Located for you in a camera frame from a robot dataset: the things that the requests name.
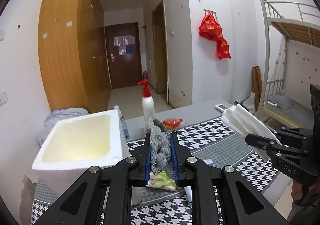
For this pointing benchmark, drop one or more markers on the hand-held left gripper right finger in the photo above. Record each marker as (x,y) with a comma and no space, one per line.
(174,160)

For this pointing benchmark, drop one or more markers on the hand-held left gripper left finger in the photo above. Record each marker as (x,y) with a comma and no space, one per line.
(148,165)

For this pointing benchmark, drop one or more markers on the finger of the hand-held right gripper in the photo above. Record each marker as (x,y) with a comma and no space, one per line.
(260,142)
(295,135)

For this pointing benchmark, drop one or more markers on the green printed tissue pack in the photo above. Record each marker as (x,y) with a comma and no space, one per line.
(160,180)

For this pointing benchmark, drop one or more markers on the grey cloth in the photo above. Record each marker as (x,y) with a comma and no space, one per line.
(161,145)

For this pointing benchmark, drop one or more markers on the white bag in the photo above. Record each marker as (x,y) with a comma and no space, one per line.
(245,120)
(250,102)

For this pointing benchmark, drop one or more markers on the blue face mask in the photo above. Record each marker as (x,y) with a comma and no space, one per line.
(208,162)

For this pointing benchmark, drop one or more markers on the white foam box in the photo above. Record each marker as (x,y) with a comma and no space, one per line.
(62,172)

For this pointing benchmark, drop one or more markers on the person's right hand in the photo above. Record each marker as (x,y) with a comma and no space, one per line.
(297,190)

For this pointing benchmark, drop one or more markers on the grey mattress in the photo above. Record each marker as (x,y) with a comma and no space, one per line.
(300,115)

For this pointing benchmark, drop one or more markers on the grey folded blanket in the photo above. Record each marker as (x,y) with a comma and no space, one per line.
(282,101)

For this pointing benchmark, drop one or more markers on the red snack packet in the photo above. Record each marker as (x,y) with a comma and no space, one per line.
(172,123)

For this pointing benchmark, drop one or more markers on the houndstooth tablecloth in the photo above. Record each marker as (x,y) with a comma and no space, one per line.
(212,140)

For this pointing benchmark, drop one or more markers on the clear blue spray bottle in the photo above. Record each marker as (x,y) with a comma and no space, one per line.
(124,127)

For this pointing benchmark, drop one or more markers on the white remote control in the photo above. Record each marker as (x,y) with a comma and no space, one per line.
(221,107)

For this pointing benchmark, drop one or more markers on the white lotion pump bottle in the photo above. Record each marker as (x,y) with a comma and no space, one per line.
(148,107)

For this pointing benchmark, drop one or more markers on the brown wooden boards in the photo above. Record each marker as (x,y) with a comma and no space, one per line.
(256,82)

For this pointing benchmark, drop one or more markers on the red fire extinguisher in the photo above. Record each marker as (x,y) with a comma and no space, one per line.
(145,77)

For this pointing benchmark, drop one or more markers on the dark brown entrance door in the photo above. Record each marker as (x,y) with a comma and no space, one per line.
(125,70)

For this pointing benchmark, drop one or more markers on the white metal bunk bed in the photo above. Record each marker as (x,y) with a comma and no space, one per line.
(267,40)

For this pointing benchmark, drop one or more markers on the light blue bedsheet pile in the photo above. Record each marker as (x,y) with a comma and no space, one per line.
(62,115)

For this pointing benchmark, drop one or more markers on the red plastic bag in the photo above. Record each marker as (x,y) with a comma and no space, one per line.
(223,48)
(210,27)

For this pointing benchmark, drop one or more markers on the wooden side door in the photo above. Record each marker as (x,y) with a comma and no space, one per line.
(160,52)

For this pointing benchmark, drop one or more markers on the paper notices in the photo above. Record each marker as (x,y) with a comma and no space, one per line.
(123,42)

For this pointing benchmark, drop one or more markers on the wooden wardrobe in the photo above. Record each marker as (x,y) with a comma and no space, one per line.
(65,65)

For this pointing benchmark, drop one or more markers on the metal wall hook rack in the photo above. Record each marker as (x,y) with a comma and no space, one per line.
(210,11)

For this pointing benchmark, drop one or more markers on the white wall socket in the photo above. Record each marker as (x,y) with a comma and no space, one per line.
(3,98)

